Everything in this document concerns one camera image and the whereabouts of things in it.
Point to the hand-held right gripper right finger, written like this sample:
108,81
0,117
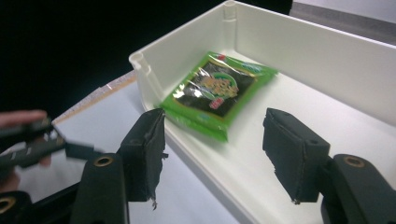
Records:
295,155

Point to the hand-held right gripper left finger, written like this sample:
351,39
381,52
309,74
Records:
143,155

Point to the green snack packet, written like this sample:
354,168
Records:
218,90

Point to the white plastic bin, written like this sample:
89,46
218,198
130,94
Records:
311,62

